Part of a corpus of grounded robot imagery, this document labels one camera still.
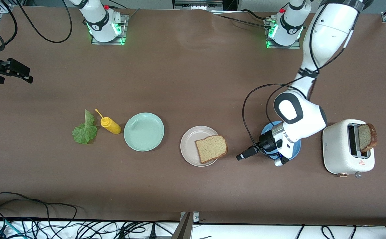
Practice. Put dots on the brown bread slice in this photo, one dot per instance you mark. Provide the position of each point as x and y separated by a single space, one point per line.
365 137
211 148

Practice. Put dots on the pale green plate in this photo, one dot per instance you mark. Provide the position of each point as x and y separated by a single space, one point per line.
144 132

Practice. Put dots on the aluminium frame profile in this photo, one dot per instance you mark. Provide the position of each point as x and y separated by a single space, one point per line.
196 5

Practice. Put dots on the blue plate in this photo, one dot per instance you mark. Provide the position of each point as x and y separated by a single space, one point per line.
266 130

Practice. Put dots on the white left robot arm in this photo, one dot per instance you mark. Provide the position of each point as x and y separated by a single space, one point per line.
329 33

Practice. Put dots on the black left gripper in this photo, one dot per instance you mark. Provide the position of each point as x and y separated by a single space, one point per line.
265 143

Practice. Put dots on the grey metal bracket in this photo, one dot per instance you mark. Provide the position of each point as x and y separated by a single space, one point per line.
184 229

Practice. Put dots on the yellow mustard squeeze bottle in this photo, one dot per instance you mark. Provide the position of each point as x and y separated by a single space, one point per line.
111 126

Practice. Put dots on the black power plug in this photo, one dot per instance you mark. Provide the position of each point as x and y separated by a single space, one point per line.
152 230

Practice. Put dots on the green lettuce leaf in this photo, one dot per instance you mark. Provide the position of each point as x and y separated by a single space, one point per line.
85 132

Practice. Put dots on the beige plate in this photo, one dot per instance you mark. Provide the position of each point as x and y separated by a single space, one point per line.
188 146

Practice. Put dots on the white shelf board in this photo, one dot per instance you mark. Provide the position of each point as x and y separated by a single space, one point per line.
246 232

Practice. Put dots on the white two-slot toaster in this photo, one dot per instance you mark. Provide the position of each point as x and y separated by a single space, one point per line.
337 149

